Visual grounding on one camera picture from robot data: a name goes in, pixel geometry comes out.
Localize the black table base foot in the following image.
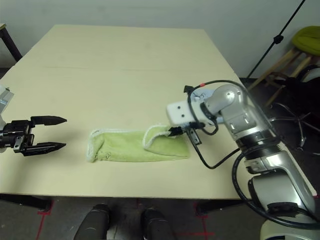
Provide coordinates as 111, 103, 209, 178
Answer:
0, 193, 53, 211
196, 198, 247, 217

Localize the dark robot left foot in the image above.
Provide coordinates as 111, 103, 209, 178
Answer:
74, 203, 111, 240

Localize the light blue folded towel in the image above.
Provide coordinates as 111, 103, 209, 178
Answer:
191, 87, 226, 123

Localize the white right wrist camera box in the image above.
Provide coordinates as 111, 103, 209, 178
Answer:
166, 99, 213, 127

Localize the dark robot foot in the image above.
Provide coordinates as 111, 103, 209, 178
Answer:
141, 207, 176, 240
74, 203, 111, 240

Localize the thin cable with red band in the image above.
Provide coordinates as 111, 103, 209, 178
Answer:
184, 79, 248, 101

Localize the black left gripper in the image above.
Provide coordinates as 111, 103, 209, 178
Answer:
0, 115, 68, 157

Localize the wooden stool green cushion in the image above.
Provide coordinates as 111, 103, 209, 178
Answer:
247, 25, 320, 106

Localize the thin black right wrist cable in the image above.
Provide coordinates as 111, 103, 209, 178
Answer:
186, 93, 241, 170

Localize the dark robot right foot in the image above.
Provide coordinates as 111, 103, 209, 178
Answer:
141, 207, 176, 240

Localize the green towel with white trim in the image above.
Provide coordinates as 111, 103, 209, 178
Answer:
86, 124, 191, 163

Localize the black office chair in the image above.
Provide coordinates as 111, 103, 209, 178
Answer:
269, 63, 320, 151

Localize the beige side table black frame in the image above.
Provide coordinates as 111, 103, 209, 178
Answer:
0, 22, 23, 63

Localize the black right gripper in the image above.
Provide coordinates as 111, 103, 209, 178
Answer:
166, 124, 203, 145

